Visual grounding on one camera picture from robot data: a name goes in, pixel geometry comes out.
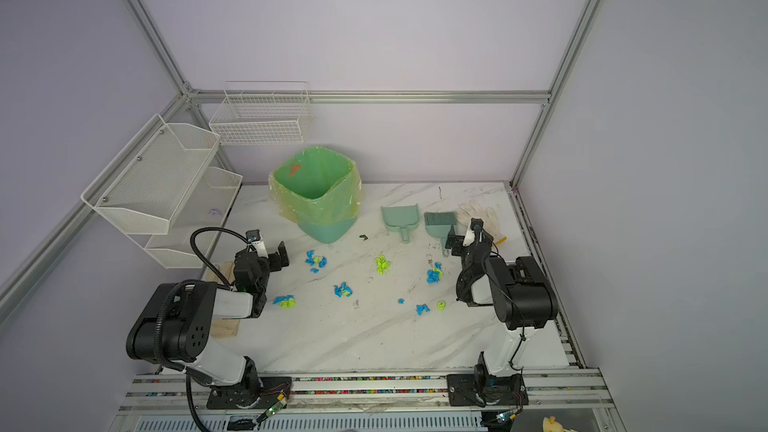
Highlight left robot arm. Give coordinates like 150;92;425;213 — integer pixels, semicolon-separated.
126;226;290;394

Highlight aluminium front rail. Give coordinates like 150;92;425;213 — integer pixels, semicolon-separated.
118;368;615;415

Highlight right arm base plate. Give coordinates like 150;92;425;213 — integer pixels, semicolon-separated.
446;374;529;407

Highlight white glove yellow cuff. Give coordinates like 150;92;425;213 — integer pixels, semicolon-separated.
456;201;507;245

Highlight white wire basket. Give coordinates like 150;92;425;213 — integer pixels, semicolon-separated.
209;81;314;146

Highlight green hand brush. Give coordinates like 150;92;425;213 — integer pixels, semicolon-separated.
424;211;457;257

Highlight blue scrap pile right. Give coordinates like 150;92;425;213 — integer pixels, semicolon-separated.
426;262;443;284

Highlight blue scrap front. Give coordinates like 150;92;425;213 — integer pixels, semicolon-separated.
416;304;430;316

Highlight white mesh two-tier shelf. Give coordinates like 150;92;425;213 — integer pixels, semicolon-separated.
81;115;242;269

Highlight green plastic dustpan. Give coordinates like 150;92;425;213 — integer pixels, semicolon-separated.
381;204;421;243

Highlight blue green scrap cluster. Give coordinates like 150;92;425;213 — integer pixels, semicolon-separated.
305;250;328;274

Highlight lime green scrap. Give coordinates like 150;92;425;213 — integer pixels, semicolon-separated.
375;255;391;275

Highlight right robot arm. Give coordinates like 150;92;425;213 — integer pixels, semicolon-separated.
445;218;559;376

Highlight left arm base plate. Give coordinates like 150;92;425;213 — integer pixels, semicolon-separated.
206;376;293;410

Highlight blue scrap centre left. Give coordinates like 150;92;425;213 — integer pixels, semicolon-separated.
334;282;353;297

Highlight green trash bin with bag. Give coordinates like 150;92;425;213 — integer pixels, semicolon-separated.
268;146;364;244

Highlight blue green scrap left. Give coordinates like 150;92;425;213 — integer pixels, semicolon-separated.
273;295;296;309

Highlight yellow object bottom right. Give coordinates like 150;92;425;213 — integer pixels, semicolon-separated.
542;416;577;432

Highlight beige work glove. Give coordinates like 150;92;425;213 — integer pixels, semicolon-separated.
202;261;241;340

